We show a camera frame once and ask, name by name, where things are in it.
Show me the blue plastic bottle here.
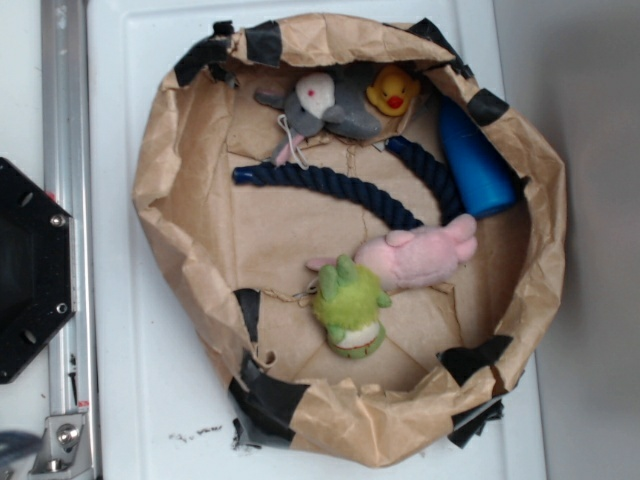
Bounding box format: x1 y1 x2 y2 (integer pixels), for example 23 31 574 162
439 96 517 219

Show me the brown paper bin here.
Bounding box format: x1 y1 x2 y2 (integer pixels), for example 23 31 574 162
133 13 566 467

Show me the green plush animal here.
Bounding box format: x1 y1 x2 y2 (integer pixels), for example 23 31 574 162
307 255 392 359

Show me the grey plush animal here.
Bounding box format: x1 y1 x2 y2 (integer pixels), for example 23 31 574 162
254 72 381 169

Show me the pink plush animal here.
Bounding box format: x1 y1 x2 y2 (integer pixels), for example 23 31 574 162
354 213 479 292

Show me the dark blue rope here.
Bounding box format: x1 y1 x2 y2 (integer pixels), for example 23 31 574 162
231 136 464 231

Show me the metal corner bracket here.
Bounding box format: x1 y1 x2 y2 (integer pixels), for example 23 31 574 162
28 413 93 479

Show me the yellow rubber duck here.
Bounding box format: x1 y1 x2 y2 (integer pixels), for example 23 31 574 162
366 65 421 117

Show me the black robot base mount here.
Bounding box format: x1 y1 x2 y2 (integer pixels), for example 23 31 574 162
1 158 74 385

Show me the aluminium rail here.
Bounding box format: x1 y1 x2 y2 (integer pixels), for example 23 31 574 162
41 1 102 479

